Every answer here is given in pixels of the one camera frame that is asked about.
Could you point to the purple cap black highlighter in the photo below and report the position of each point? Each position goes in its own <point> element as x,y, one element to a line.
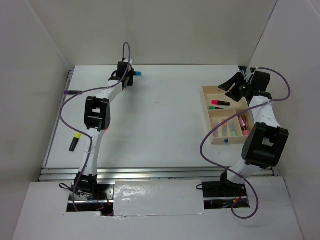
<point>72,92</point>

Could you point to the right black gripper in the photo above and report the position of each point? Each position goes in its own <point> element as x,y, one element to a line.
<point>236,79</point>

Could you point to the wooden compartment tray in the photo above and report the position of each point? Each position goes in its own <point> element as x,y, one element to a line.
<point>209,93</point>

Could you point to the pastel lilac highlighter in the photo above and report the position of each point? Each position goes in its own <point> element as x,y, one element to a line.
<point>216,132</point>

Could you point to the pink cap black highlighter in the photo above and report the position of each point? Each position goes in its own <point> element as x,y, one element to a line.
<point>220,103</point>

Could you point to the blue cap black highlighter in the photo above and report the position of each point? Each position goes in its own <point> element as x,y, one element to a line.
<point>137,73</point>

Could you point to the yellow cap black highlighter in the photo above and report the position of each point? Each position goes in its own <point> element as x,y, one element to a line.
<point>75,141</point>

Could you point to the green cap black highlighter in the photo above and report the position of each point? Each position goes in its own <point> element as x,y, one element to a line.
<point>215,108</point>

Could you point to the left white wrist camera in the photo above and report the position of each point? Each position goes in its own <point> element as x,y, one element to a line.
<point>128,60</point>

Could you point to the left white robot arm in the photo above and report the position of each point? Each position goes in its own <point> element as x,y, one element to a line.
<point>97,119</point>

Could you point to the pastel orange cap highlighter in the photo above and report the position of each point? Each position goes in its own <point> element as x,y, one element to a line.
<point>225,129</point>

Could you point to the pastel green highlighter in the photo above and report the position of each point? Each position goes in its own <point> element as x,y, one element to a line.
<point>232,129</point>

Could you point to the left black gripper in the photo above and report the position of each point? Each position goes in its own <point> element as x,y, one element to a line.
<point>131,74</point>

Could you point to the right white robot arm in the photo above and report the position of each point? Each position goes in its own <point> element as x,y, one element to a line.
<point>267,139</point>

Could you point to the white front cover plate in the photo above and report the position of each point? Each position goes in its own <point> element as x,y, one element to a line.
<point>157,198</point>

